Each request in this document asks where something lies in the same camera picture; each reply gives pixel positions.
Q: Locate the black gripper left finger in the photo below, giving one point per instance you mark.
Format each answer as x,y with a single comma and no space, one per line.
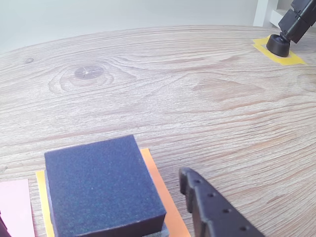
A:
3,228

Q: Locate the orange paper sheet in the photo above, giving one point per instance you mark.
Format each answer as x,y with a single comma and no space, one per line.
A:
170,207

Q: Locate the medium dark foam block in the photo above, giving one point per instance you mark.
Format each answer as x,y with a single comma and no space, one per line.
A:
98,185

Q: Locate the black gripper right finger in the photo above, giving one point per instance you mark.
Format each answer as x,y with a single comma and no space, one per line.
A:
217,217

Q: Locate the pink paper sheet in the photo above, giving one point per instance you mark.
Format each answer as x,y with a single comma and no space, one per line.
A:
16,207

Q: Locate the large grey foam block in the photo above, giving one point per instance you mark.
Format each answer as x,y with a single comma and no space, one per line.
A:
164,230

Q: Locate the white shelf unit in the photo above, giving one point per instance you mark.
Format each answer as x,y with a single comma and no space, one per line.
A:
265,12

